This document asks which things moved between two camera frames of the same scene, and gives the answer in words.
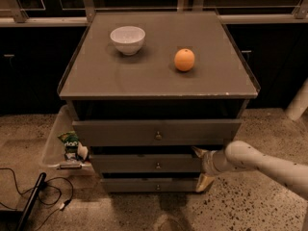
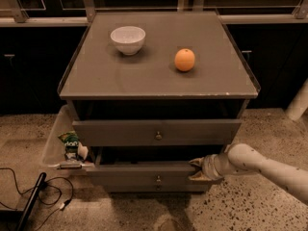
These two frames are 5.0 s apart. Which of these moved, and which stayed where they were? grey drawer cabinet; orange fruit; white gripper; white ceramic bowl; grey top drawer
Moved: white gripper
Stayed: grey drawer cabinet; white ceramic bowl; grey top drawer; orange fruit
